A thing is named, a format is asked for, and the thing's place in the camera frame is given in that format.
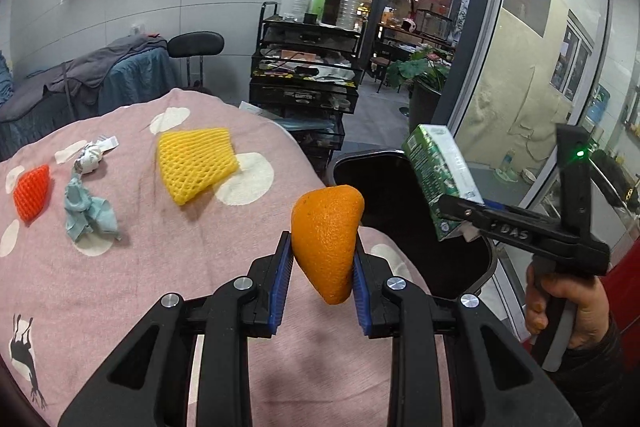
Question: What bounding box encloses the black trolley cart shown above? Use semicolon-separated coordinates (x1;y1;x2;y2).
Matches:
248;2;364;185

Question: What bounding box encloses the red foam fruit net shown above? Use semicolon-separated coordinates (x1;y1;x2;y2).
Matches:
12;164;52;223

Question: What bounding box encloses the black stool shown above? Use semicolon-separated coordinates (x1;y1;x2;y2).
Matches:
168;32;225;90

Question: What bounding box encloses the green drink carton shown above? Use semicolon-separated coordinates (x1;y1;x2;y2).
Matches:
402;123;485;242

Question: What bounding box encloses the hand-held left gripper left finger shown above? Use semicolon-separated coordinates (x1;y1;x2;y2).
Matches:
57;231;296;427

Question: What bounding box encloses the clear plastic bottle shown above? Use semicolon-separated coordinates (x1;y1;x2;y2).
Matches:
337;0;362;30

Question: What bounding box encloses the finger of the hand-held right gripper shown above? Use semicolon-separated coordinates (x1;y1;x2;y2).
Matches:
427;194;496;233

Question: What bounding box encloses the orange peel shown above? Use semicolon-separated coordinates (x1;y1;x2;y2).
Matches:
291;185;366;306

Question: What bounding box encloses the white bottle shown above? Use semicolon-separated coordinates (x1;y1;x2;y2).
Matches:
281;0;311;20

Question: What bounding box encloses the person's right hand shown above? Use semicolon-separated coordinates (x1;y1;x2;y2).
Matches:
524;264;611;350

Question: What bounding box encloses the black planter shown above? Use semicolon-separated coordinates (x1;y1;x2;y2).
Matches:
409;79;443;135

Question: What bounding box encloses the teal cloth scrap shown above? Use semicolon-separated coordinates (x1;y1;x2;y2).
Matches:
64;172;123;243

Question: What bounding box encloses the grey blanket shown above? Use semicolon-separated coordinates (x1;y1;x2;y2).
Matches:
0;36;168;118

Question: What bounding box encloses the person's right forearm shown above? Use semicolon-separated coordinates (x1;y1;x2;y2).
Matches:
550;322;626;427

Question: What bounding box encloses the teal massage bed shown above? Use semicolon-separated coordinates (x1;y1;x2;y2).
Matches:
0;38;182;162

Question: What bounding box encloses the patterned crumpled wrapper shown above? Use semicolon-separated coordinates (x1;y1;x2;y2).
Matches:
74;135;119;175

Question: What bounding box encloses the brown bar stool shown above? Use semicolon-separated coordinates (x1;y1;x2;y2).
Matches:
375;57;391;92

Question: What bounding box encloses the yellow foam fruit net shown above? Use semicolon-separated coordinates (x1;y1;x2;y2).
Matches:
157;127;240;206

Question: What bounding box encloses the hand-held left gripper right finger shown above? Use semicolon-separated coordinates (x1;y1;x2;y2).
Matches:
351;239;583;427

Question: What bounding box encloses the green potted plant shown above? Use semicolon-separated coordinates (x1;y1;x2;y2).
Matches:
387;46;451;92

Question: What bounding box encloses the black trash bin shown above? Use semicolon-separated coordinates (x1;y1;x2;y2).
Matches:
332;149;498;303

